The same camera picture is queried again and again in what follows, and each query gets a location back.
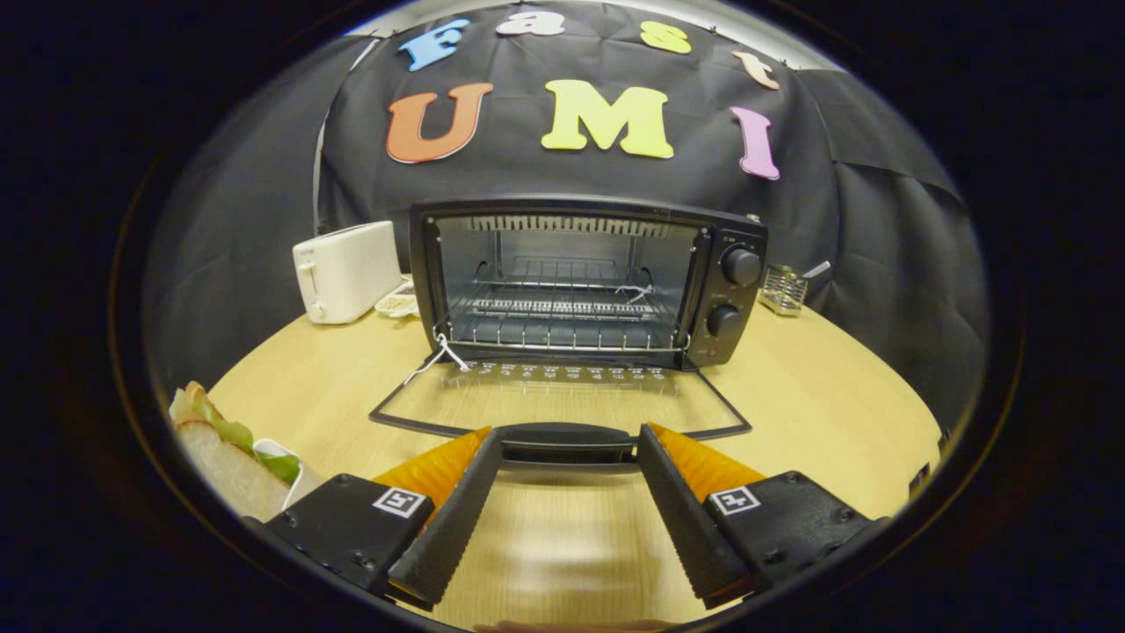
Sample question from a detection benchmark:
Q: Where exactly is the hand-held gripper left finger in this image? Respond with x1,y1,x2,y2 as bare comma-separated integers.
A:
250,426,504,614

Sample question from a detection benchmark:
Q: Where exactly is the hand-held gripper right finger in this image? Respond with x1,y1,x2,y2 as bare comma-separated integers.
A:
635,423,890,610

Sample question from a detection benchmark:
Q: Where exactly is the black toaster oven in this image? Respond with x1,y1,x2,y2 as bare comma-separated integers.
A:
369,195,770,467

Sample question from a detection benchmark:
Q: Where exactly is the lettuce sandwich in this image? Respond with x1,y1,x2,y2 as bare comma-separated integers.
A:
169,381,301,521

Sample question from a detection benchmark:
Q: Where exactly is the white bread toaster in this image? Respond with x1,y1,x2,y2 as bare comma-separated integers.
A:
293,221,403,325

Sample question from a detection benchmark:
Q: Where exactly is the white plate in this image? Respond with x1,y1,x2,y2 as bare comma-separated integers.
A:
253,438,326,511

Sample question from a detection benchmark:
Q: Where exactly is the small wire mesh basket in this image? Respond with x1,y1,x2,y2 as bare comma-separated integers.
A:
758,264,809,317

